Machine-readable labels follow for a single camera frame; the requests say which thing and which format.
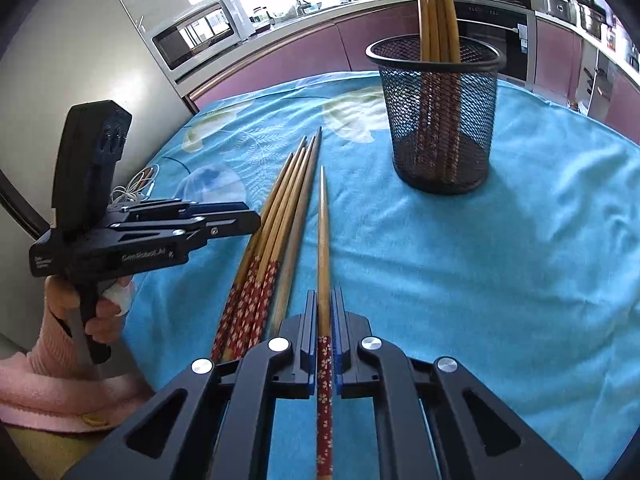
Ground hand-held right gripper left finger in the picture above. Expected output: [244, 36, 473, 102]
[64, 289, 321, 480]

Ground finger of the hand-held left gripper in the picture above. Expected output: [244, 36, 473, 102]
[111, 211, 262, 250]
[107, 198, 250, 224]

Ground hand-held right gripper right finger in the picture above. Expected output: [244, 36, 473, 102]
[330, 287, 583, 480]

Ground bunch of wooden chopsticks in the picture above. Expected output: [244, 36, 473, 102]
[210, 127, 323, 363]

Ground red-handled wooden chopstick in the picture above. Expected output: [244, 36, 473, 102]
[316, 165, 335, 480]
[416, 0, 433, 181]
[426, 0, 443, 181]
[440, 0, 463, 181]

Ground black mesh utensil holder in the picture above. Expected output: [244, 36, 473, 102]
[365, 35, 506, 196]

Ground person's left forearm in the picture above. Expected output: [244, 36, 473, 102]
[0, 305, 153, 433]

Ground person's left hand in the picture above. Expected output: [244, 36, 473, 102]
[45, 276, 137, 347]

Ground grey refrigerator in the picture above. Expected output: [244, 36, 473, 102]
[0, 0, 203, 281]

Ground blue printed tablecloth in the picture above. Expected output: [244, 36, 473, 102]
[122, 71, 640, 480]

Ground pink lower kitchen cabinets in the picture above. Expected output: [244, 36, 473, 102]
[192, 2, 640, 128]

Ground white microwave oven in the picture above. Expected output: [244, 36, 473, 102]
[150, 0, 253, 86]

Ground white kitchen countertop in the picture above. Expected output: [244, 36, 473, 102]
[192, 0, 640, 61]

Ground built-in black oven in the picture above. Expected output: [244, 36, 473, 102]
[452, 1, 538, 86]

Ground steel rice cooker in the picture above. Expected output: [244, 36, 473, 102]
[542, 0, 581, 23]

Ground steel steamer pot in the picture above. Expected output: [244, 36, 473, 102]
[577, 2, 608, 38]

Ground white cable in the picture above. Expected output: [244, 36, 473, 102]
[110, 165, 161, 207]

